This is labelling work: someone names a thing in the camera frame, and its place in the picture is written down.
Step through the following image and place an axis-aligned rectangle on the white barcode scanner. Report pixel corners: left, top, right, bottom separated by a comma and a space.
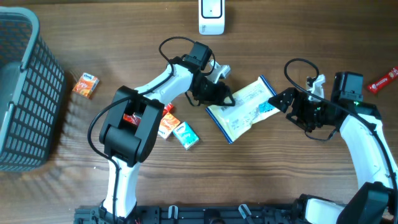
198, 0, 225, 35

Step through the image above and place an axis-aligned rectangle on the red snack bag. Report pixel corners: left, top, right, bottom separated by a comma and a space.
123, 103, 174, 126

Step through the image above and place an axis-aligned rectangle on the orange tissue pack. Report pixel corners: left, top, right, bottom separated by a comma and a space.
72, 73, 100, 98
158, 112, 180, 139

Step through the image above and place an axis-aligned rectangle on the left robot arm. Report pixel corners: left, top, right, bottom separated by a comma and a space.
99, 42, 235, 223

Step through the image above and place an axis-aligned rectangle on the right camera cable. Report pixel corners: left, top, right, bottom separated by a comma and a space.
283, 58, 398, 200

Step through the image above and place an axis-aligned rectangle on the cream snack pouch blue seal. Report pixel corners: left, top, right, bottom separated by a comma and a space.
206, 75, 279, 144

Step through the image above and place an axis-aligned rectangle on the red candy bar wrapper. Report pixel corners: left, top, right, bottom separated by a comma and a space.
366, 67, 398, 94

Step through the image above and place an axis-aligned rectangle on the teal tissue pack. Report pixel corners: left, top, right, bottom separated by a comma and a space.
173, 122, 200, 150

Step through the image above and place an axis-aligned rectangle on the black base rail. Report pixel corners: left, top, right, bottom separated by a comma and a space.
74, 204, 306, 224

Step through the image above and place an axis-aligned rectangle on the camera cable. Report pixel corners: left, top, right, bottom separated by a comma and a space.
283, 58, 398, 200
86, 36, 216, 224

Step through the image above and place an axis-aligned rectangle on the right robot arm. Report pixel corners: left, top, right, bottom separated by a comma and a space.
269, 72, 397, 223

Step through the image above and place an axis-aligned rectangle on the left camera cable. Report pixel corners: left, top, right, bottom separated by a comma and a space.
86, 36, 216, 224

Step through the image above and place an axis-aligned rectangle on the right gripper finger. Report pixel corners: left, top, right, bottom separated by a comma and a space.
268, 87, 297, 113
286, 112, 307, 130

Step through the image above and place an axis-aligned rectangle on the grey plastic shopping basket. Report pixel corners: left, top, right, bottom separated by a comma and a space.
1, 7, 67, 172

